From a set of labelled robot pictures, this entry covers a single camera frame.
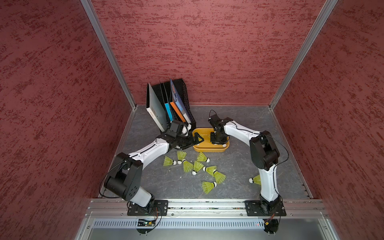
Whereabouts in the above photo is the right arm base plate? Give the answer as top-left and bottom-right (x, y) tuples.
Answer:
(245, 201), (287, 217)

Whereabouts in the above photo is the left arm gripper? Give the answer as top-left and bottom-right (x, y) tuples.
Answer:
(176, 132), (204, 149)

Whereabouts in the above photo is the black mesh file organizer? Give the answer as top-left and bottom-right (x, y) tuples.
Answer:
(151, 79), (196, 129)

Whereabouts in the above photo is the aluminium corner post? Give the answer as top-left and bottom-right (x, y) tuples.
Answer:
(269, 0), (338, 111)
(81, 0), (137, 111)

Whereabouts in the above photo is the orange blue book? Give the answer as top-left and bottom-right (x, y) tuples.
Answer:
(169, 78), (193, 126)

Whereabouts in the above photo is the left aluminium corner post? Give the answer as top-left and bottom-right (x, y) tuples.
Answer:
(81, 0), (137, 111)

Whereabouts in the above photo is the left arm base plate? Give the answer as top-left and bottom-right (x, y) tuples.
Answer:
(127, 200), (169, 217)

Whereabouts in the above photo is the teal book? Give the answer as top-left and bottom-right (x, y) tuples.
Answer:
(165, 102), (175, 122)

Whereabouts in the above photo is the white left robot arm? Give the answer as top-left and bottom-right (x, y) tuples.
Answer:
(103, 121), (204, 214)

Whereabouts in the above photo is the right aluminium corner post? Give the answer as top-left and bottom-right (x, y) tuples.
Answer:
(269, 0), (338, 111)

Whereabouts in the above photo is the white grey book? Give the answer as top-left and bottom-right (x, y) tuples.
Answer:
(146, 83), (167, 132)

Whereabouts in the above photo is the green shuttlecock eleventh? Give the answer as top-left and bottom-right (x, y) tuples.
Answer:
(249, 175), (262, 186)

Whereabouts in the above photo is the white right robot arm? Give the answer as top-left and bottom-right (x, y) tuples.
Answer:
(209, 114), (282, 215)

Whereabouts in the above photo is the yellow plastic storage box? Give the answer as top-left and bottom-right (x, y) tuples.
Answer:
(193, 128), (230, 153)

